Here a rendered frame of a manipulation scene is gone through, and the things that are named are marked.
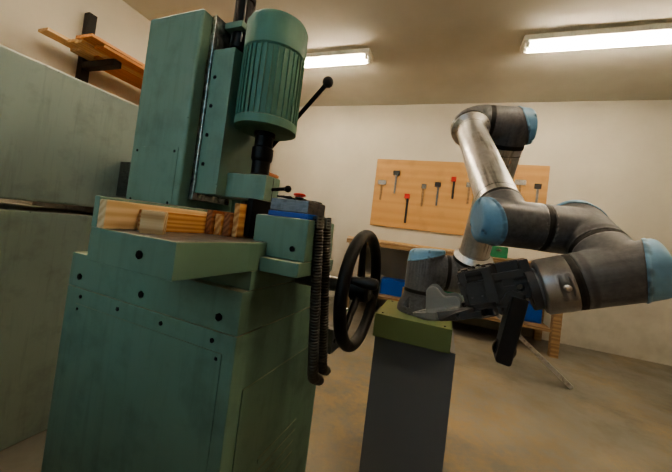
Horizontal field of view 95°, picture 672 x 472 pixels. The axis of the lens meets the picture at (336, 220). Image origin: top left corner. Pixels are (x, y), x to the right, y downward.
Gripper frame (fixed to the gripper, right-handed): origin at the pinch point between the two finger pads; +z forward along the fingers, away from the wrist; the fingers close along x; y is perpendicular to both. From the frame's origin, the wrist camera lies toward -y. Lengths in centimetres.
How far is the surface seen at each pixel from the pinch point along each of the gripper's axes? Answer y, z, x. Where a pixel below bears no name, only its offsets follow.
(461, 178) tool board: 85, -25, -346
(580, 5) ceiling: 152, -124, -195
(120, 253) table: 22, 40, 28
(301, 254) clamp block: 16.7, 19.8, 5.0
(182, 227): 28, 41, 14
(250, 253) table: 19.0, 28.2, 10.3
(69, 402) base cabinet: -6, 90, 13
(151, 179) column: 49, 66, 1
